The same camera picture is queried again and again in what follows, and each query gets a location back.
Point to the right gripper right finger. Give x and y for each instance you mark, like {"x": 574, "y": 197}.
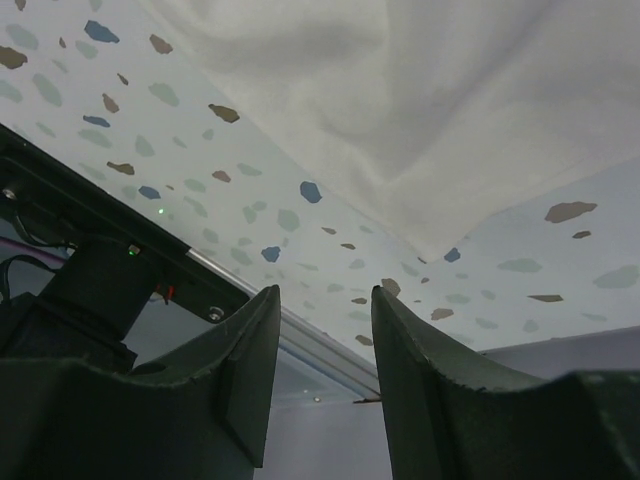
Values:
{"x": 452, "y": 413}

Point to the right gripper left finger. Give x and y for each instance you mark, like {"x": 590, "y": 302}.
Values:
{"x": 199, "y": 412}

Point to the white t-shirt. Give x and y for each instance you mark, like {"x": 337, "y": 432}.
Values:
{"x": 427, "y": 116}

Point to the aluminium frame rail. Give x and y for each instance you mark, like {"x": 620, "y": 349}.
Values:
{"x": 298, "y": 337}

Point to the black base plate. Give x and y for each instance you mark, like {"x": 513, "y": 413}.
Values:
{"x": 52, "y": 206}

